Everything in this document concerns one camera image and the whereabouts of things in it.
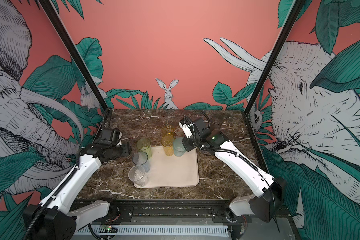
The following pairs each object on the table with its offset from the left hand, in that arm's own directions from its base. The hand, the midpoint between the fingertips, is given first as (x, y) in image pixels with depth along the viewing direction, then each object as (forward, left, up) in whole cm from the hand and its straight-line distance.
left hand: (126, 147), depth 80 cm
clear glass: (-10, -4, -15) cm, 18 cm away
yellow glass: (+23, -21, -16) cm, 35 cm away
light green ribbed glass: (+4, -8, -6) cm, 11 cm away
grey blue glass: (-1, -6, -13) cm, 14 cm away
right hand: (-1, -31, +9) cm, 32 cm away
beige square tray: (-8, -24, -16) cm, 30 cm away
